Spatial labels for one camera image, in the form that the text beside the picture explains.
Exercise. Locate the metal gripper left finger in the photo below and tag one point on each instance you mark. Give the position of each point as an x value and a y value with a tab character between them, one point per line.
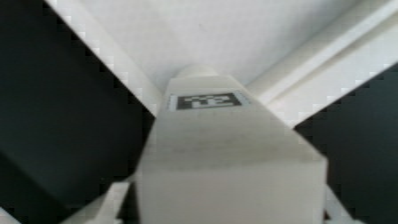
100	213

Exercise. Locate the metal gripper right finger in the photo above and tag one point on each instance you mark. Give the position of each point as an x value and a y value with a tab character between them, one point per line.
336	211

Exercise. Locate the white desk leg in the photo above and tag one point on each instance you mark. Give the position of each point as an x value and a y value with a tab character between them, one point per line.
230	170

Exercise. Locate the white square desk top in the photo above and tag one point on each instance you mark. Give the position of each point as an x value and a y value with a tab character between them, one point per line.
155	35

